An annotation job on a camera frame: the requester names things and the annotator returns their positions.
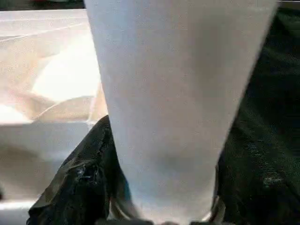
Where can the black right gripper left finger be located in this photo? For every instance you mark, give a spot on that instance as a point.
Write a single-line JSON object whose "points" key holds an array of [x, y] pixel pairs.
{"points": [[82, 187]]}

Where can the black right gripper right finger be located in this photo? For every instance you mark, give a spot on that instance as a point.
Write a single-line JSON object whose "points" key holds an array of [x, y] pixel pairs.
{"points": [[262, 187]]}

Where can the white plastic table leg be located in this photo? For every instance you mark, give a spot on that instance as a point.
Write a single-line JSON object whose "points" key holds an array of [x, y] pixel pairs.
{"points": [[175, 93]]}

